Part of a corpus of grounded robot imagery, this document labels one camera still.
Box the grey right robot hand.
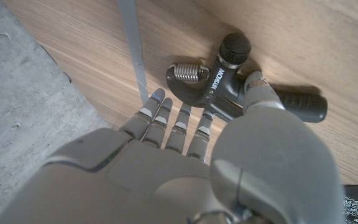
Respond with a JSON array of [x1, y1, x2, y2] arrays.
[[0, 70, 346, 224]]

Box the grey tape rectangle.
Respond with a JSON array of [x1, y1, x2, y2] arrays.
[[116, 0, 150, 105]]

